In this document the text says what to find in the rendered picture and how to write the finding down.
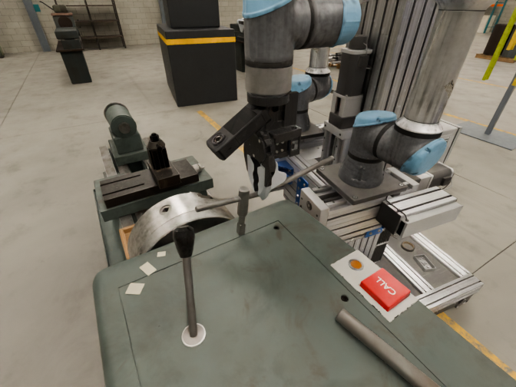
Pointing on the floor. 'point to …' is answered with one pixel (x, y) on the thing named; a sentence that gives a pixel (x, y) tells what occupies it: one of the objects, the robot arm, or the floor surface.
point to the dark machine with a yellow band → (197, 53)
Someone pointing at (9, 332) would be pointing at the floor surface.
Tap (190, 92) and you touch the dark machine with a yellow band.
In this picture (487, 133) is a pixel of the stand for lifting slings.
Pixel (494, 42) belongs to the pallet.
